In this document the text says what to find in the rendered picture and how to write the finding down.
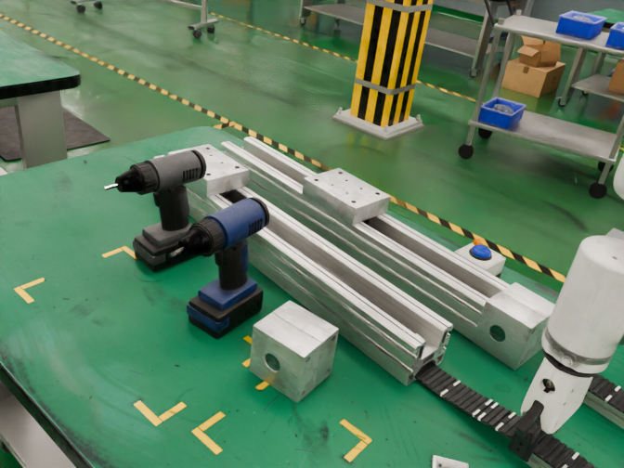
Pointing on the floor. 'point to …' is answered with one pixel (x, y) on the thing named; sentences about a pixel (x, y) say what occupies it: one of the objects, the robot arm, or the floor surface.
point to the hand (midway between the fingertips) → (536, 434)
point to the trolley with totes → (494, 110)
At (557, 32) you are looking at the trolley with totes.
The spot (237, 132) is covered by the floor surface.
